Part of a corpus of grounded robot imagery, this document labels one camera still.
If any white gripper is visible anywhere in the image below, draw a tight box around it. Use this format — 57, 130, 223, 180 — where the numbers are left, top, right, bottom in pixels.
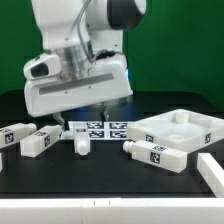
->
24, 54, 132, 130

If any white square desk top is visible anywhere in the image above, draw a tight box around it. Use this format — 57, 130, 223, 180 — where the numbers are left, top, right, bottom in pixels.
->
127, 109, 224, 153

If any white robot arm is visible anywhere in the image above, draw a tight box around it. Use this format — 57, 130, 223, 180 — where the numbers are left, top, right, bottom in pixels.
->
23, 0, 147, 125

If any white marker base sheet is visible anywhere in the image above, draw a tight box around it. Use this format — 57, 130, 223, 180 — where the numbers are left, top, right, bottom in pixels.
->
60, 121, 130, 140

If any white left fence piece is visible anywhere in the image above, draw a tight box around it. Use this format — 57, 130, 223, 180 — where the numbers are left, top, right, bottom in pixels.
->
0, 153, 2, 173

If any white front fence bar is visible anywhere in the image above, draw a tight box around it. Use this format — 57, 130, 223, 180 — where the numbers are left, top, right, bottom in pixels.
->
0, 198, 224, 224

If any white fence bar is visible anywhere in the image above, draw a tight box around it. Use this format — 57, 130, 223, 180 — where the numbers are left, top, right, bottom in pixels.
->
0, 198, 224, 224
197, 153, 224, 198

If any white right fence bar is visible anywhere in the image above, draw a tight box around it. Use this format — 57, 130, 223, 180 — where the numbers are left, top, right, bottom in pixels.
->
197, 153, 224, 198

